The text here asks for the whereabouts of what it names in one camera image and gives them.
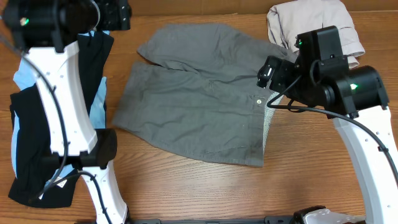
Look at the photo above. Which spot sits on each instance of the folded beige trousers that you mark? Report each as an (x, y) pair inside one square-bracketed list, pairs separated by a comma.
[(287, 20)]

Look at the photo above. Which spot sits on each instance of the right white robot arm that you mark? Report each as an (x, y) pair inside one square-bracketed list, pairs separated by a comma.
[(357, 103)]

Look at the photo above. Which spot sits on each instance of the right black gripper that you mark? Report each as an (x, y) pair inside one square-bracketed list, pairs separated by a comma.
[(280, 76)]

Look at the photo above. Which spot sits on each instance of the light blue shirt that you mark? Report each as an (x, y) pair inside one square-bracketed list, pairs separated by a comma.
[(99, 102)]

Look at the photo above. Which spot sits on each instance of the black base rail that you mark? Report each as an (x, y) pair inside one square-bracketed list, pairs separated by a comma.
[(265, 220)]

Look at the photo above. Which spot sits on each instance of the grey shorts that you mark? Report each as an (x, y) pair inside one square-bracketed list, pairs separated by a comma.
[(195, 93)]

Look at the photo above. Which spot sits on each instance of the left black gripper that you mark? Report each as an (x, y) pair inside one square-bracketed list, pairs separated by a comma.
[(118, 15)]

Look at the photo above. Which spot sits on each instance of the black shirt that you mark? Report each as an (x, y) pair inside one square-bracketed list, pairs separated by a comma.
[(28, 140)]

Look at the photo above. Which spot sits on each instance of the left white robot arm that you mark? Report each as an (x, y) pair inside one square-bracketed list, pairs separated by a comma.
[(58, 116)]

